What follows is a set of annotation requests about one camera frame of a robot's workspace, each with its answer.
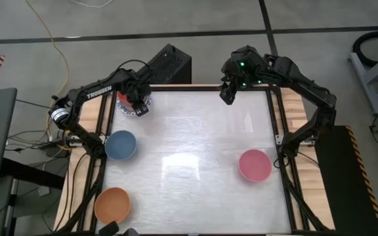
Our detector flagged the black mesh box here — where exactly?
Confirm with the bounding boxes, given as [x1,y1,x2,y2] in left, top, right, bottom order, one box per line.
[136,43,192,85]

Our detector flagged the wooden table base board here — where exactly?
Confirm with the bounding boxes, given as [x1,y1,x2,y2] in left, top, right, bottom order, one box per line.
[53,83,337,234]

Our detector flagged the blue patterned paper plate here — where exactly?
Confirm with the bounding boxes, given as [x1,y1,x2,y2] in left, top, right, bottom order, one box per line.
[115,90,153,117]

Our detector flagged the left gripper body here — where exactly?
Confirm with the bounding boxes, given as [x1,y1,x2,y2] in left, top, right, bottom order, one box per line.
[123,77,152,102]

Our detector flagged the tan orange bowl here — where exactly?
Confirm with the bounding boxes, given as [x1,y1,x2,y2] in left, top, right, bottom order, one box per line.
[93,187,131,225]

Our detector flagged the grey steel frame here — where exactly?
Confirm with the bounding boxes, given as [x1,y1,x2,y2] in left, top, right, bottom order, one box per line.
[348,45,378,115]

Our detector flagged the yellow cable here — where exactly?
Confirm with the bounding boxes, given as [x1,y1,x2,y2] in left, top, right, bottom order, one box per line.
[24,0,71,151]

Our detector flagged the blue bowl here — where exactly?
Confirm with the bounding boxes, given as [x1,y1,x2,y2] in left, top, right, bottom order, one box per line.
[104,130,137,161]

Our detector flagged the black aluminium table frame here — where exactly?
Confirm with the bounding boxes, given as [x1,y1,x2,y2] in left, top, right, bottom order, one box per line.
[77,84,333,235]

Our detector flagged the black cable bundle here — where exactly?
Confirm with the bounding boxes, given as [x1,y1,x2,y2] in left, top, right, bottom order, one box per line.
[5,129,75,159]

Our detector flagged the pink bowl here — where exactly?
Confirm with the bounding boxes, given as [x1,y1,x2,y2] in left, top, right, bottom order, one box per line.
[238,149,273,183]

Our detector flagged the black hose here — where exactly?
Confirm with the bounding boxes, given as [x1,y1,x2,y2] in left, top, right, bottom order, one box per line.
[352,29,378,68]

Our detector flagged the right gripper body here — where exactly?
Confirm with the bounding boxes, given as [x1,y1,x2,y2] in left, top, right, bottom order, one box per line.
[221,73,255,94]

